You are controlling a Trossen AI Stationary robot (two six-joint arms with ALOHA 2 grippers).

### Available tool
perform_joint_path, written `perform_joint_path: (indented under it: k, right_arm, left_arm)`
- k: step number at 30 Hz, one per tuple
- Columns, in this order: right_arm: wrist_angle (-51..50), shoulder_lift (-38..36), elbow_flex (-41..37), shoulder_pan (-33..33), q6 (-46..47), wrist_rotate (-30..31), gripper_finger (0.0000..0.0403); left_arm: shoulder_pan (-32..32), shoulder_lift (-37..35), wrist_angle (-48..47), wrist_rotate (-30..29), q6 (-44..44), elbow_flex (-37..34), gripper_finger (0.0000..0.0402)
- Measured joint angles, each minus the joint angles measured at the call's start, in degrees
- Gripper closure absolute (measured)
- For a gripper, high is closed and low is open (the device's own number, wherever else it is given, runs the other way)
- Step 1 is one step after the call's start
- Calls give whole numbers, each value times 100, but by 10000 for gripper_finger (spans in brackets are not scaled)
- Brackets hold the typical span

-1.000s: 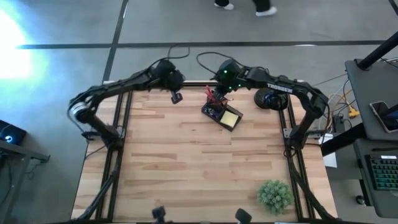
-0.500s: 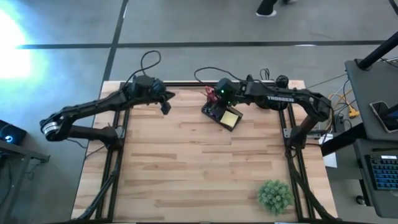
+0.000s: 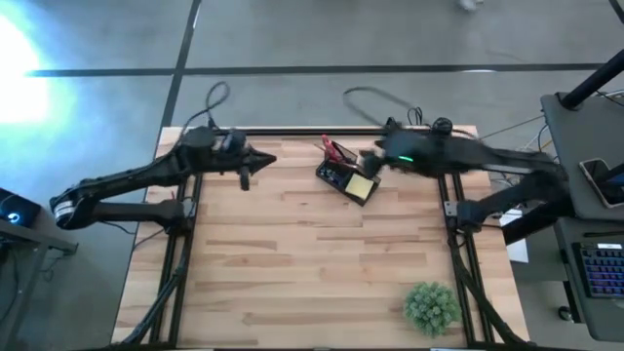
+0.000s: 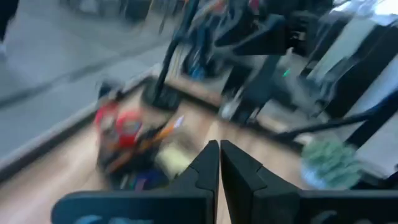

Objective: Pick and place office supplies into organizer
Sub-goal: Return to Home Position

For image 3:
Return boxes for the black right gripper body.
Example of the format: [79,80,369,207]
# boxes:
[376,130,436,176]

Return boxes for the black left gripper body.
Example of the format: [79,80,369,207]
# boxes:
[180,125,252,174]

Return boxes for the yellow sticky note pad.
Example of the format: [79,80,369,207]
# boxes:
[344,173,376,202]

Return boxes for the black mesh desk organizer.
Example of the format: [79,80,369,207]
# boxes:
[314,137,383,208]

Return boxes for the red-handled scissors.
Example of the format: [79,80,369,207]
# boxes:
[320,134,346,165]

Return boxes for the white box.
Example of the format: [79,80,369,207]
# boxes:
[499,208,530,265]

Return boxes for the green artificial plant ball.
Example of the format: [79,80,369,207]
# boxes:
[403,281,462,339]

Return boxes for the dark grey side desk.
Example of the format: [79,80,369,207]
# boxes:
[539,91,624,221]

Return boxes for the black slanted pole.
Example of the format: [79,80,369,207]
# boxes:
[559,48,624,111]

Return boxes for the smartphone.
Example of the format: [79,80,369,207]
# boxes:
[578,157,624,210]

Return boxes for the black device blue light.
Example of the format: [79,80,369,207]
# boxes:
[0,186,43,228]

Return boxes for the grey metal stand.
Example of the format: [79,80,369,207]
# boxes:
[0,218,80,351]

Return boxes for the backlit black keyboard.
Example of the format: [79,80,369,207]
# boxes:
[570,241,624,300]

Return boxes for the grey keyboard desk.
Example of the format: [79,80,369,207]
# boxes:
[554,216,624,343]

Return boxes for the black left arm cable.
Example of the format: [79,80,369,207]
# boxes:
[178,80,231,143]

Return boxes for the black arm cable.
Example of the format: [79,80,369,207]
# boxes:
[342,86,416,129]
[178,80,231,143]

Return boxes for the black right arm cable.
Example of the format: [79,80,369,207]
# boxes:
[342,86,416,129]

